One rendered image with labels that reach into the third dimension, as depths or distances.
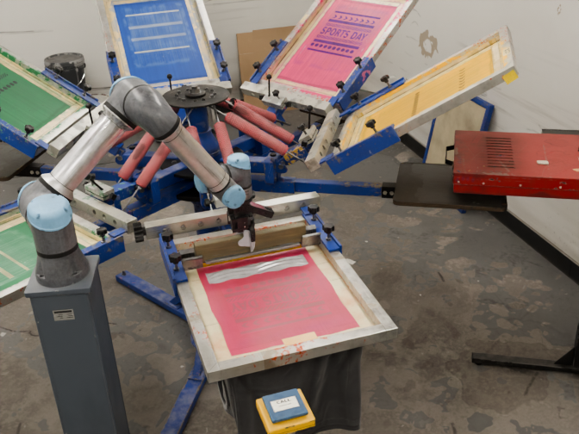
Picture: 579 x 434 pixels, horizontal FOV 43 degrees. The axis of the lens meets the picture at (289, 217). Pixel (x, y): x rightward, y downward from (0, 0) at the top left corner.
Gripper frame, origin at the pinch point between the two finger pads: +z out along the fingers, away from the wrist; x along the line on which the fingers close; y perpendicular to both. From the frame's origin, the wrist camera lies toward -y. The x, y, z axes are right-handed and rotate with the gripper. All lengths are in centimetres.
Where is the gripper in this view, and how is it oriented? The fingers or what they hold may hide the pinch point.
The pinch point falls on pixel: (252, 245)
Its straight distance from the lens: 262.3
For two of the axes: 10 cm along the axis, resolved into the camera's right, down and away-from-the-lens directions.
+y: -9.5, 1.9, -2.5
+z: 0.5, 8.8, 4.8
